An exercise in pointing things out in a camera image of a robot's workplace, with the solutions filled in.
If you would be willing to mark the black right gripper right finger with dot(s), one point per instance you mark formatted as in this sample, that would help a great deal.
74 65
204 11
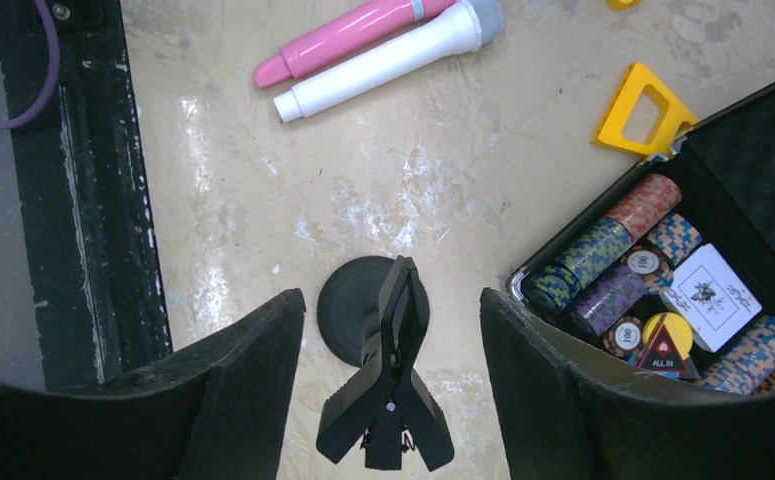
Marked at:
568 410

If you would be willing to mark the green poker chip stack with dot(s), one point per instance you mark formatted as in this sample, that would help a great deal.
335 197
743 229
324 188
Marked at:
557 284

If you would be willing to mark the pink toy microphone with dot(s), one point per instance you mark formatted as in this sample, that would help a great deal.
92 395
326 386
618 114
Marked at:
346 34

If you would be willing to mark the blue orange chip stack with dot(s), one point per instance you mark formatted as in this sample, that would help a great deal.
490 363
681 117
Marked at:
747 364

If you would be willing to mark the white playing card box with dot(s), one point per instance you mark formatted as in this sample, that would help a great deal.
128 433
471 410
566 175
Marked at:
711 297

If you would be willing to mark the yellow dealer button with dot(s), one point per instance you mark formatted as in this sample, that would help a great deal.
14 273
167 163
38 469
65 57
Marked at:
677 327

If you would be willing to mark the yellow triangle block left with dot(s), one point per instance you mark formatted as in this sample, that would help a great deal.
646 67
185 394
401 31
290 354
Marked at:
621 5

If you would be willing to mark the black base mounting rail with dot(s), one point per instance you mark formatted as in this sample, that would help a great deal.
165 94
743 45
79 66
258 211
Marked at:
81 295

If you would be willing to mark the yellow triangle block right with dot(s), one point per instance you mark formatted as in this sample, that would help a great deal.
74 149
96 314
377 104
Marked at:
644 117

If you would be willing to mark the black poker chip case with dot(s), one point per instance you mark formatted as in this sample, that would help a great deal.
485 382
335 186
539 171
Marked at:
725 169

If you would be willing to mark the red poker chip stack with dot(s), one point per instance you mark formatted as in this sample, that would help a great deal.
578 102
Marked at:
646 204

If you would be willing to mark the yellow triangle block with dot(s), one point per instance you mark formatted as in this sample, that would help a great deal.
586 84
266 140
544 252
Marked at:
644 117
621 5

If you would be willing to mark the black clip stand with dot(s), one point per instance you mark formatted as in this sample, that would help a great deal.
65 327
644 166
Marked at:
373 314

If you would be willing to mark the purple poker chip stack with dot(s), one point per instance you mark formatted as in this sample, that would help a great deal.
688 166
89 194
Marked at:
606 299

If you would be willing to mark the white toy microphone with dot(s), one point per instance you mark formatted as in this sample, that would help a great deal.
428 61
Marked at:
463 27

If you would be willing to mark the red all-in triangle button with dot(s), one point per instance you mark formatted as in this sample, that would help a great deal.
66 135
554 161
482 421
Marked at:
663 357

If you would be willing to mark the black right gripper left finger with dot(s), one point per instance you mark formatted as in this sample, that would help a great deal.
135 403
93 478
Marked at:
216 409

